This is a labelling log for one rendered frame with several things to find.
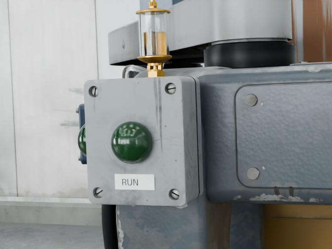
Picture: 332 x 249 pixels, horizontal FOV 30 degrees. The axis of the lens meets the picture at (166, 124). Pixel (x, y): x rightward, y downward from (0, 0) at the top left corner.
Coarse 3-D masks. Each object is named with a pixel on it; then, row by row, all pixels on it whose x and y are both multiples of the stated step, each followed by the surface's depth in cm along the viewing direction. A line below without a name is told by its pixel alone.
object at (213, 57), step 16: (208, 48) 59; (224, 48) 58; (240, 48) 57; (256, 48) 57; (272, 48) 57; (288, 48) 58; (208, 64) 59; (224, 64) 58; (240, 64) 57; (256, 64) 57; (272, 64) 57; (288, 64) 58
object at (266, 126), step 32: (320, 64) 46; (224, 96) 47; (256, 96) 45; (288, 96) 45; (320, 96) 44; (224, 128) 47; (256, 128) 46; (288, 128) 45; (320, 128) 44; (224, 160) 47; (256, 160) 46; (288, 160) 45; (320, 160) 44; (224, 192) 47; (256, 192) 46; (288, 192) 45; (320, 192) 45; (128, 224) 49; (160, 224) 48; (192, 224) 47; (224, 224) 53; (256, 224) 67
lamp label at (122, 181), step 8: (120, 176) 44; (128, 176) 44; (136, 176) 44; (144, 176) 43; (152, 176) 43; (120, 184) 44; (128, 184) 44; (136, 184) 44; (144, 184) 43; (152, 184) 43
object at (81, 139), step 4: (84, 124) 46; (84, 128) 46; (80, 132) 46; (84, 132) 46; (80, 136) 46; (84, 136) 46; (80, 140) 46; (84, 140) 46; (80, 144) 46; (84, 144) 46; (80, 148) 46; (84, 148) 46; (84, 152) 46
